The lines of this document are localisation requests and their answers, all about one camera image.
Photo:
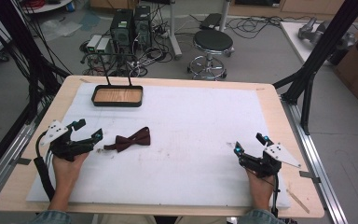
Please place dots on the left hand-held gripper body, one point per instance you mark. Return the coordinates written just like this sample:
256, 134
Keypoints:
57, 129

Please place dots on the white board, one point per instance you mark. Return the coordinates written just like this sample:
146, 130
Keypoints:
295, 40

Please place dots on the flat black device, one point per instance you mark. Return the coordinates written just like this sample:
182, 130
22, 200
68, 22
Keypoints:
211, 21

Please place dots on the black tray with wooden bottom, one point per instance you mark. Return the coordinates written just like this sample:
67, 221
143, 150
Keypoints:
117, 95

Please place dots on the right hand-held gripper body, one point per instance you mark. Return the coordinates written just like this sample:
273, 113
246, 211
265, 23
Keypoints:
279, 154

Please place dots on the clear plastic sheet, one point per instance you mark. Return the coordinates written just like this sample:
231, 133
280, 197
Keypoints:
60, 29

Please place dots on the black round stool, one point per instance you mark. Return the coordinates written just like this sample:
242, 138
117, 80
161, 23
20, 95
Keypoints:
213, 42

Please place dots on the person's beige trousers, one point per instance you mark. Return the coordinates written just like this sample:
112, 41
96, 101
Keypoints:
164, 220

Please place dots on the thin wooden stick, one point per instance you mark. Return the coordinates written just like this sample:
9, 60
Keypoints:
298, 201

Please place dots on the white metal post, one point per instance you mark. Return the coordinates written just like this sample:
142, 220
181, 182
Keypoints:
224, 15

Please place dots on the aluminium rail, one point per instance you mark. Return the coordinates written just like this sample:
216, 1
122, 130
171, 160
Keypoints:
3, 161
313, 155

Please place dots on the black computer tower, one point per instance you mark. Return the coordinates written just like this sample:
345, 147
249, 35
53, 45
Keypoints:
121, 29
143, 25

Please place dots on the dark red bow tie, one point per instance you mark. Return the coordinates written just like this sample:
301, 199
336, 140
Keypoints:
130, 140

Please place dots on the white foam mat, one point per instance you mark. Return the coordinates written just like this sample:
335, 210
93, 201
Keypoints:
180, 130

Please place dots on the grey tape piece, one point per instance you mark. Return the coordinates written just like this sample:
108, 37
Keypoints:
21, 161
310, 176

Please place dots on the round white table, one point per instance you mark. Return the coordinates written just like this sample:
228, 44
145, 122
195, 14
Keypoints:
48, 6

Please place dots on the person's left hand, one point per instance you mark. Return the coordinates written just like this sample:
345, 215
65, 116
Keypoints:
66, 171

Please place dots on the person's right hand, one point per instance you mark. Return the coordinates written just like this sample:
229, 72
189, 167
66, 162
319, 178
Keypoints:
261, 186

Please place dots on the black metal bar stand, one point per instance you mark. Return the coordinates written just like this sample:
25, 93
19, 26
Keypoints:
105, 68

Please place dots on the small grey power box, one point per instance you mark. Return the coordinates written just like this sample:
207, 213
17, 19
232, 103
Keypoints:
93, 43
103, 45

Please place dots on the grey metal table leg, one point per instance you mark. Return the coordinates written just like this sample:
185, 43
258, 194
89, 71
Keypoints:
174, 34

